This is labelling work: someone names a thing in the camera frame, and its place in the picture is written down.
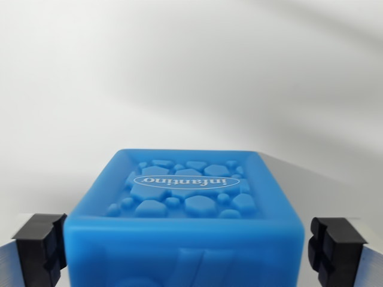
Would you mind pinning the gripper left finger with silver black pad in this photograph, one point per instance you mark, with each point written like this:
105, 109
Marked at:
33, 254

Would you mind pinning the gripper right finger with silver black pad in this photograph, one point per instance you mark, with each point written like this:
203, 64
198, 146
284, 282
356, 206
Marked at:
341, 254

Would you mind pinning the blue rubber infantino cube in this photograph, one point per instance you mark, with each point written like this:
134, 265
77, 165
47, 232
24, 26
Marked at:
185, 233

